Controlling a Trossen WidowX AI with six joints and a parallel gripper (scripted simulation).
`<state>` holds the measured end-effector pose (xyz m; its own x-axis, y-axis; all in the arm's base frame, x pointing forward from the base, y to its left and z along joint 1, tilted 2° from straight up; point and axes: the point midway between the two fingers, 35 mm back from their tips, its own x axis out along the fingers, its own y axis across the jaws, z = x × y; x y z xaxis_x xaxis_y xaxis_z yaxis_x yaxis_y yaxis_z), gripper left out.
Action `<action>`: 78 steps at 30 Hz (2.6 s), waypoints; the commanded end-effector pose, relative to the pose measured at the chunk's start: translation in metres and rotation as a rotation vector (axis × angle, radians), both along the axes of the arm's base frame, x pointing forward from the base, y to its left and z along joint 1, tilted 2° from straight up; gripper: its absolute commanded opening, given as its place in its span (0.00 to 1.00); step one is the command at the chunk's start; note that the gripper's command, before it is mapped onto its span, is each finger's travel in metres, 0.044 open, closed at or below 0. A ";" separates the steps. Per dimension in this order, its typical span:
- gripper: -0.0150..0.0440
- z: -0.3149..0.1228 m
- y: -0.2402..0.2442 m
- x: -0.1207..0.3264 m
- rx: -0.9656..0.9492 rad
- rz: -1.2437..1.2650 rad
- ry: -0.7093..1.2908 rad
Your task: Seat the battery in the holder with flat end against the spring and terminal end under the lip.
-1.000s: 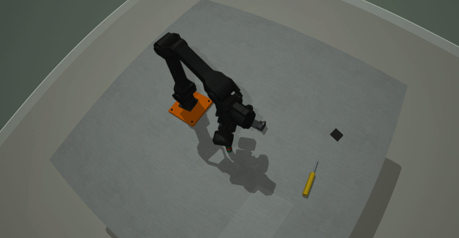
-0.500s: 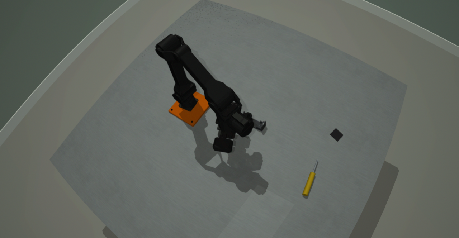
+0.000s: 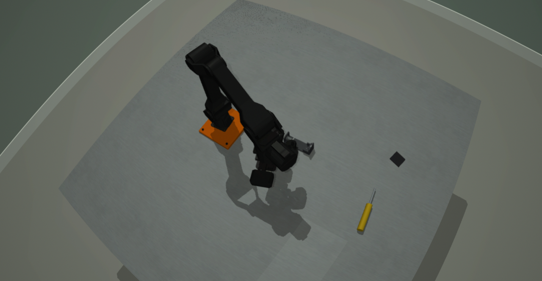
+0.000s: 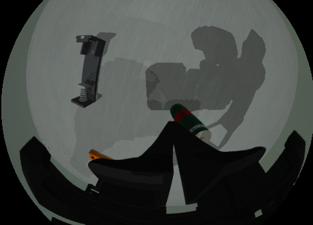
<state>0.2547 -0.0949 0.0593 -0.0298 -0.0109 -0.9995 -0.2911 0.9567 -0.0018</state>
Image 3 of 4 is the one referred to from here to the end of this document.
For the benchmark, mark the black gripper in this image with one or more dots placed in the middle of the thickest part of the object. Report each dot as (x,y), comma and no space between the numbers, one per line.
(262,177)

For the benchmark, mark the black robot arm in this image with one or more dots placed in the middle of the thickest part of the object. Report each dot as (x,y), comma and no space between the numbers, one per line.
(257,121)

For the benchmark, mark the yellow-handled screwdriver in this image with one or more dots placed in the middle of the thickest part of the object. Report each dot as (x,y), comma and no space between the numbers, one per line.
(365,215)

